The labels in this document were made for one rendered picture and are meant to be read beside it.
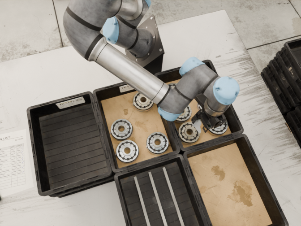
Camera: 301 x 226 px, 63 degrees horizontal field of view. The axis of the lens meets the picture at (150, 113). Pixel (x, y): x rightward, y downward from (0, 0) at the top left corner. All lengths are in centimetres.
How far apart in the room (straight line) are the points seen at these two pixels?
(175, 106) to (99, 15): 36
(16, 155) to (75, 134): 35
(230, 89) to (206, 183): 54
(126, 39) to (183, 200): 78
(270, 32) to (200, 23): 125
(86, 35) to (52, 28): 195
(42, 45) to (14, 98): 116
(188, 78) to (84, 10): 36
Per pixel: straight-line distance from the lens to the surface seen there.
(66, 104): 122
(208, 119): 92
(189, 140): 115
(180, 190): 113
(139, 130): 117
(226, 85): 75
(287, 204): 143
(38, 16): 287
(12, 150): 145
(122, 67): 78
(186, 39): 162
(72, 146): 120
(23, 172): 140
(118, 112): 121
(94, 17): 77
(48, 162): 122
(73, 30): 79
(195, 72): 77
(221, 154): 120
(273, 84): 215
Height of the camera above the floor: 195
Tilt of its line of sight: 68 degrees down
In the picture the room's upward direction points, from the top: 3 degrees clockwise
